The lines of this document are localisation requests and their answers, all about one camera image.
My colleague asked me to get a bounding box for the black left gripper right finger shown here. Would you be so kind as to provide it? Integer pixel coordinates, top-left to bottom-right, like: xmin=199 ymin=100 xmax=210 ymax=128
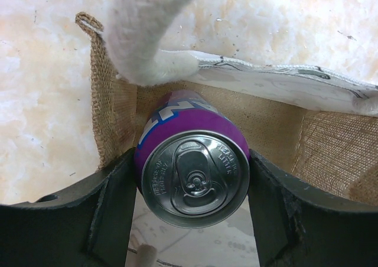
xmin=248 ymin=150 xmax=377 ymax=266

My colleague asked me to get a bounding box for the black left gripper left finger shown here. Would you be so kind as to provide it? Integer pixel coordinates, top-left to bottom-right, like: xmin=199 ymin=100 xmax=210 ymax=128
xmin=1 ymin=149 xmax=136 ymax=266

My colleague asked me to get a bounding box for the burlap canvas tote bag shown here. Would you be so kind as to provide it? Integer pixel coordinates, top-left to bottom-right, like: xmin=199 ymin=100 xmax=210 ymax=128
xmin=75 ymin=12 xmax=377 ymax=207

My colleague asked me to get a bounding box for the purple Fanta can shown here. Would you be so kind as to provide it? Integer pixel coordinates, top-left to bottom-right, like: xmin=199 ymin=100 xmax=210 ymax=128
xmin=134 ymin=90 xmax=250 ymax=229

